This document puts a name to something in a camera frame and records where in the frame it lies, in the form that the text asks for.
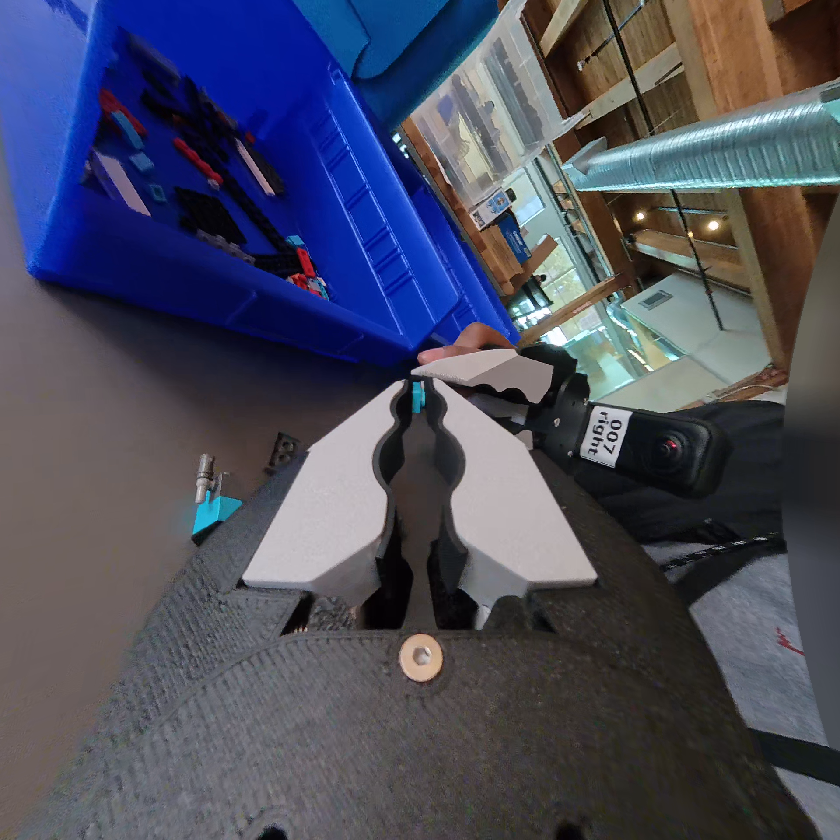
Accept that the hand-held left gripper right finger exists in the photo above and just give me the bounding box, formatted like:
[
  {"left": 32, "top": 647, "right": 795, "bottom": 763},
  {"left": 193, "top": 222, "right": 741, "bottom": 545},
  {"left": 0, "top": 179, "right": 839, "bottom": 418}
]
[{"left": 427, "top": 382, "right": 599, "bottom": 630}]

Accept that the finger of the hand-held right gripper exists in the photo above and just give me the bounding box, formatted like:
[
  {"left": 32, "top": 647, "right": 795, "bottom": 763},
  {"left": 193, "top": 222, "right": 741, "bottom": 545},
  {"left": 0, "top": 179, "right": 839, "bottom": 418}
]
[
  {"left": 469, "top": 387, "right": 536, "bottom": 450},
  {"left": 411, "top": 348, "right": 555, "bottom": 404}
]

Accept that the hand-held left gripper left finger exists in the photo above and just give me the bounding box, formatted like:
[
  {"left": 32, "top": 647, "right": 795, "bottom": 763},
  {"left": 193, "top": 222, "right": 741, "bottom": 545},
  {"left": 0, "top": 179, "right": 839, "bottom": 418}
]
[{"left": 241, "top": 379, "right": 414, "bottom": 627}]

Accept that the teal and black brick assembly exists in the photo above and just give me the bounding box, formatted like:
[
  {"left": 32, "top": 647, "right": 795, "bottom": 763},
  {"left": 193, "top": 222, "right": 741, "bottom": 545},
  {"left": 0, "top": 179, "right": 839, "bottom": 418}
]
[{"left": 190, "top": 472, "right": 245, "bottom": 546}]

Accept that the blue plastic bin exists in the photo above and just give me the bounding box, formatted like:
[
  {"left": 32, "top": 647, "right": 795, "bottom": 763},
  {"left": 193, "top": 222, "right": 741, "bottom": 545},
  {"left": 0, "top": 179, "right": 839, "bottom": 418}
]
[
  {"left": 328, "top": 66, "right": 522, "bottom": 349},
  {"left": 25, "top": 0, "right": 462, "bottom": 366}
]

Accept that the person's right forearm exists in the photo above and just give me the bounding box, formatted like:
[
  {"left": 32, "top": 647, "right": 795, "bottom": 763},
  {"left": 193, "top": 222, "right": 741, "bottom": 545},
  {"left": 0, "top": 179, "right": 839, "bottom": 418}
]
[{"left": 571, "top": 400, "right": 788, "bottom": 546}]

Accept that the grey desk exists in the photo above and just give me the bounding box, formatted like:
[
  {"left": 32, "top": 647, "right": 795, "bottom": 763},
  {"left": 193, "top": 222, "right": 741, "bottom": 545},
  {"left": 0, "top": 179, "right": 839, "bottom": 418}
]
[{"left": 0, "top": 0, "right": 421, "bottom": 840}]

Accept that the person's right hand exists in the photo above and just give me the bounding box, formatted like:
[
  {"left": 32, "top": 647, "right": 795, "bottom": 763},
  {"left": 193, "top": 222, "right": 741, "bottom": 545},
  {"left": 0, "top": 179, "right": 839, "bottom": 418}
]
[{"left": 418, "top": 323, "right": 517, "bottom": 365}]

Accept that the dark grey toy brick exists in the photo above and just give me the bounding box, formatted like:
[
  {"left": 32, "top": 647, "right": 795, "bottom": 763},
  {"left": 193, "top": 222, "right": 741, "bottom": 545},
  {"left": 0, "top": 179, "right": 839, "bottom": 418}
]
[{"left": 264, "top": 431, "right": 303, "bottom": 478}]

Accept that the blue cardboard box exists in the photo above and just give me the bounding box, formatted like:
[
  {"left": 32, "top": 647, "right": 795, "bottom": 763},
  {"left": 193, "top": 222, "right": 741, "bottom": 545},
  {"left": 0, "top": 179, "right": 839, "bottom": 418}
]
[{"left": 495, "top": 213, "right": 534, "bottom": 265}]

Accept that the small picture card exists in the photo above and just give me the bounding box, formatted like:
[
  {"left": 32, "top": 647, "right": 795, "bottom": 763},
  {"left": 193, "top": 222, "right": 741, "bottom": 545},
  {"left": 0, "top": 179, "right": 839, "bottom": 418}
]
[{"left": 468, "top": 187, "right": 511, "bottom": 232}]

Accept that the grey sweatshirt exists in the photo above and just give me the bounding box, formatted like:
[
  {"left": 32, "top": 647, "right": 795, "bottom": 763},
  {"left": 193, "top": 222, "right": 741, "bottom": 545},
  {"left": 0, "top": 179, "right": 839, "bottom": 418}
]
[{"left": 646, "top": 538, "right": 831, "bottom": 788}]

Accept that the clear plastic drawer stack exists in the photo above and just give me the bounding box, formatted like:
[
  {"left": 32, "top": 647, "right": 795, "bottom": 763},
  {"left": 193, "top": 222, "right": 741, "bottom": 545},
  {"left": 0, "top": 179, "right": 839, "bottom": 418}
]
[{"left": 408, "top": 13, "right": 586, "bottom": 206}]

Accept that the pile of mixed toy bricks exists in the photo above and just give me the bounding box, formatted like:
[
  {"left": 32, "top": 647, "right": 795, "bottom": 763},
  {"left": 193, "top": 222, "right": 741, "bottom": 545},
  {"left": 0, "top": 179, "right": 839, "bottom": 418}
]
[{"left": 80, "top": 33, "right": 331, "bottom": 303}]

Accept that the black patterned cord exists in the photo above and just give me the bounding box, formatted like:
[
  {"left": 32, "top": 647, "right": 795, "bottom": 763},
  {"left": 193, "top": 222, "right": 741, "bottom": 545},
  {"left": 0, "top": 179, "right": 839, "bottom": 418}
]
[{"left": 661, "top": 533, "right": 786, "bottom": 571}]

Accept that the silver ventilation duct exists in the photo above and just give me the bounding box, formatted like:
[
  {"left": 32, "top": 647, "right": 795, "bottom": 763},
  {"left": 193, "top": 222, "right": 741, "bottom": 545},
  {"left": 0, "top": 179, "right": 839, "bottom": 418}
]
[{"left": 561, "top": 85, "right": 840, "bottom": 196}]

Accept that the black shoulder strap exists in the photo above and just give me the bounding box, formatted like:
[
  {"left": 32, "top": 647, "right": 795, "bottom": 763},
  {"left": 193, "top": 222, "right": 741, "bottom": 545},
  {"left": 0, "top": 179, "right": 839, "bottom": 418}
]
[{"left": 748, "top": 727, "right": 840, "bottom": 786}]

